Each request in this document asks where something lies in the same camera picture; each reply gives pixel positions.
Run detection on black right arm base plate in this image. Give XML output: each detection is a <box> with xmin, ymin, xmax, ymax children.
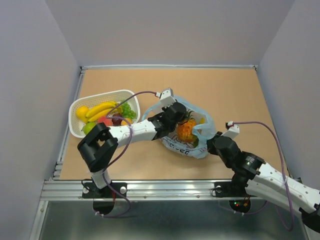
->
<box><xmin>213</xmin><ymin>181</ymin><xmax>247</xmax><ymax>198</ymax></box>

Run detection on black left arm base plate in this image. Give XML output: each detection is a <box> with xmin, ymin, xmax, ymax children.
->
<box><xmin>82</xmin><ymin>181</ymin><xmax>127</xmax><ymax>199</ymax></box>

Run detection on orange pineapple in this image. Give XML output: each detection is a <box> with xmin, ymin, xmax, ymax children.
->
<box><xmin>176</xmin><ymin>110</ymin><xmax>199</xmax><ymax>148</ymax></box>

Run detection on aluminium front frame rail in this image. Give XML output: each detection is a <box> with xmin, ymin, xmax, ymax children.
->
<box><xmin>39</xmin><ymin>177</ymin><xmax>303</xmax><ymax>201</ymax></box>

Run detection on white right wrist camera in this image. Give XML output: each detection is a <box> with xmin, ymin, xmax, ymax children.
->
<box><xmin>222</xmin><ymin>121</ymin><xmax>240</xmax><ymax>140</ymax></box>

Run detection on green yellow mango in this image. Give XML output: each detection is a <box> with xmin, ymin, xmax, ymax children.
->
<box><xmin>199</xmin><ymin>118</ymin><xmax>206</xmax><ymax>124</ymax></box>

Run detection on green apple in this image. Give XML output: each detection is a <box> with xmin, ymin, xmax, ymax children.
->
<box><xmin>81</xmin><ymin>122</ymin><xmax>96</xmax><ymax>135</ymax></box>

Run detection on yellow apricot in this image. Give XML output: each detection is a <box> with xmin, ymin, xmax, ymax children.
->
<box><xmin>121</xmin><ymin>118</ymin><xmax>132</xmax><ymax>126</ymax></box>

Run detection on white perforated plastic basket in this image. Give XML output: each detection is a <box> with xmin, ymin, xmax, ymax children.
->
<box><xmin>68</xmin><ymin>89</ymin><xmax>134</xmax><ymax>139</ymax></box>

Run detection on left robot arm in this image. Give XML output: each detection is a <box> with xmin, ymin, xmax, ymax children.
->
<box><xmin>77</xmin><ymin>101</ymin><xmax>187</xmax><ymax>197</ymax></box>

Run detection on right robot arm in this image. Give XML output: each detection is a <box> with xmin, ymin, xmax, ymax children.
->
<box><xmin>206</xmin><ymin>132</ymin><xmax>320</xmax><ymax>232</ymax></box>

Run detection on lower yellow banana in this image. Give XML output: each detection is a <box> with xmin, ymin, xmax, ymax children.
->
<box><xmin>88</xmin><ymin>108</ymin><xmax>112</xmax><ymax>123</ymax></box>

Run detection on dark red plum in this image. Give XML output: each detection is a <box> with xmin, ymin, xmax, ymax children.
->
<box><xmin>111</xmin><ymin>116</ymin><xmax>123</xmax><ymax>127</ymax></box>

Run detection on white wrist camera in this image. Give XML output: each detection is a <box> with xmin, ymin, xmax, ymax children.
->
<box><xmin>155</xmin><ymin>87</ymin><xmax>176</xmax><ymax>108</ymax></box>
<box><xmin>222</xmin><ymin>121</ymin><xmax>240</xmax><ymax>140</ymax></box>

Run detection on green grape bunch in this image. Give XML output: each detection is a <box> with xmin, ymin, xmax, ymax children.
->
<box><xmin>120</xmin><ymin>101</ymin><xmax>137</xmax><ymax>120</ymax></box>

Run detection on yellow lemon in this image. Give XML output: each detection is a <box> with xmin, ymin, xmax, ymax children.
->
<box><xmin>75</xmin><ymin>105</ymin><xmax>90</xmax><ymax>124</ymax></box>

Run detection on aluminium back rail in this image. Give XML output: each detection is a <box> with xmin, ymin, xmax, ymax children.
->
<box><xmin>80</xmin><ymin>64</ymin><xmax>258</xmax><ymax>71</ymax></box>

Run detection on yellow banana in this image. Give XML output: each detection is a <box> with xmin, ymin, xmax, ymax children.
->
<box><xmin>85</xmin><ymin>101</ymin><xmax>117</xmax><ymax>119</ymax></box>
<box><xmin>88</xmin><ymin>108</ymin><xmax>112</xmax><ymax>123</ymax></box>

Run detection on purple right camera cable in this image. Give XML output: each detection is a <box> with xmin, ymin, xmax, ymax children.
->
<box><xmin>234</xmin><ymin>121</ymin><xmax>295</xmax><ymax>231</ymax></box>

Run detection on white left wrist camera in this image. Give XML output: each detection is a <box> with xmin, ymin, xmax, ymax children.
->
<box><xmin>155</xmin><ymin>87</ymin><xmax>176</xmax><ymax>108</ymax></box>

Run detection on red yellow peach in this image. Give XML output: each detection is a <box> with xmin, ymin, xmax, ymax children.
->
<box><xmin>97</xmin><ymin>116</ymin><xmax>113</xmax><ymax>127</ymax></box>

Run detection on light blue printed plastic bag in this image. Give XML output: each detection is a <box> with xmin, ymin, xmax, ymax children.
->
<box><xmin>141</xmin><ymin>95</ymin><xmax>216</xmax><ymax>159</ymax></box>

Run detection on upper yellow banana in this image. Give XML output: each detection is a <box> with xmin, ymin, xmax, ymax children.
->
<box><xmin>85</xmin><ymin>101</ymin><xmax>117</xmax><ymax>119</ymax></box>

